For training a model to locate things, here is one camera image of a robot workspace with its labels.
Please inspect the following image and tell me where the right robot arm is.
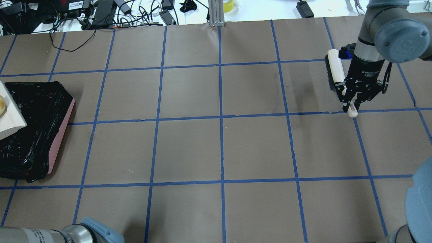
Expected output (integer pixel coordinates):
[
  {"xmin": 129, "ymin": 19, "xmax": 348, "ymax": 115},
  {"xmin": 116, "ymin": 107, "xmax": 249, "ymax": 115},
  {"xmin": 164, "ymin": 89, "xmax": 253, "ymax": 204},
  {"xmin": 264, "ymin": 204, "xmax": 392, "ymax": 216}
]
[{"xmin": 325, "ymin": 0, "xmax": 432, "ymax": 243}]

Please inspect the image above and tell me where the beige hand brush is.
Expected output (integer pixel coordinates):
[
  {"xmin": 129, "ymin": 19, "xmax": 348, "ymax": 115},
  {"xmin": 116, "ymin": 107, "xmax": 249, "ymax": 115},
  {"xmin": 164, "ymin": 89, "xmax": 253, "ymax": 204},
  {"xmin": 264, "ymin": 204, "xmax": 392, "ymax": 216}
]
[{"xmin": 324, "ymin": 48, "xmax": 358, "ymax": 117}]

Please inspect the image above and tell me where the black power brick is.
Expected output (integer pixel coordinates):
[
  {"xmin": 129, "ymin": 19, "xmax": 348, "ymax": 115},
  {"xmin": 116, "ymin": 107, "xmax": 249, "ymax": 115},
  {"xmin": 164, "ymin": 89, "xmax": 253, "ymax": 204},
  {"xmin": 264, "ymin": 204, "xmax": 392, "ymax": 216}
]
[{"xmin": 296, "ymin": 0, "xmax": 315, "ymax": 18}]

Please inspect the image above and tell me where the yellow tape roll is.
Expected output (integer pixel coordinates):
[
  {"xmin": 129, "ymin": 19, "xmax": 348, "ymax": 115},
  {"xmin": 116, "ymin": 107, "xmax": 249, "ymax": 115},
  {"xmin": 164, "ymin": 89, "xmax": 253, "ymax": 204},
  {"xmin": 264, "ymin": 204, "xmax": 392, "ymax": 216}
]
[{"xmin": 223, "ymin": 0, "xmax": 239, "ymax": 14}]

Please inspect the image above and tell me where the black power adapter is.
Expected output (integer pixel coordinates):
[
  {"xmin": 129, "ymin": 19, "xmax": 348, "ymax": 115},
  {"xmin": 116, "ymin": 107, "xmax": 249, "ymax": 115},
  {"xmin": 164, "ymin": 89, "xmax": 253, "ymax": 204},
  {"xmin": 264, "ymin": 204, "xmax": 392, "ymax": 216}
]
[{"xmin": 90, "ymin": 0, "xmax": 115, "ymax": 29}]

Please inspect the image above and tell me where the croissant bread piece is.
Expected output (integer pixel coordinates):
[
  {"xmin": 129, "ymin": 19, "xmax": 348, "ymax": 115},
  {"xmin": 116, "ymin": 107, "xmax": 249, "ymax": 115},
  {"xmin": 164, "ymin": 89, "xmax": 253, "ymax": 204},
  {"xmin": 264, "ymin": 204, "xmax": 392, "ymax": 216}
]
[{"xmin": 0, "ymin": 96, "xmax": 7, "ymax": 116}]

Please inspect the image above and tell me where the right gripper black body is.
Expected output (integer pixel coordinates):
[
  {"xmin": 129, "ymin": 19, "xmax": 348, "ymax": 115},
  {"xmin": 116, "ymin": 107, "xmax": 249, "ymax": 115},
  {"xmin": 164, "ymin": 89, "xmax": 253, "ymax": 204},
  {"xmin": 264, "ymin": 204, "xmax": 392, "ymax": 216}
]
[{"xmin": 345, "ymin": 56, "xmax": 384, "ymax": 93}]

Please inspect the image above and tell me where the bin with black bag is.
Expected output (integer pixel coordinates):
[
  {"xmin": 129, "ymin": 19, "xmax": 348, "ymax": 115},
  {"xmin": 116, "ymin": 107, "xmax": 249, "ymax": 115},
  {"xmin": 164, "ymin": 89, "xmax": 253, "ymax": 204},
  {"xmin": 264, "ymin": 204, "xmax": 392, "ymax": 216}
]
[{"xmin": 0, "ymin": 81, "xmax": 75, "ymax": 183}]

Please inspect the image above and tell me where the beige plastic dustpan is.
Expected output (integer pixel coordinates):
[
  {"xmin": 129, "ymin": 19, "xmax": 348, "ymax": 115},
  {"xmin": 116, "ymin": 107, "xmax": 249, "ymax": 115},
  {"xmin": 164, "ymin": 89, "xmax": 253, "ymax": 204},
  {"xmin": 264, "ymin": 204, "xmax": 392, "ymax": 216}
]
[{"xmin": 0, "ymin": 82, "xmax": 27, "ymax": 140}]

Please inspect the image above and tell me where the aluminium frame post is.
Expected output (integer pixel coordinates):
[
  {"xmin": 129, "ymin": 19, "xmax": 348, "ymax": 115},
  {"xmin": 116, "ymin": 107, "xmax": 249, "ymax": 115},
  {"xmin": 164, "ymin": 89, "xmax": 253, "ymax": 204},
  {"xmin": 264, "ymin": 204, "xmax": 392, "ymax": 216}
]
[{"xmin": 208, "ymin": 0, "xmax": 225, "ymax": 27}]

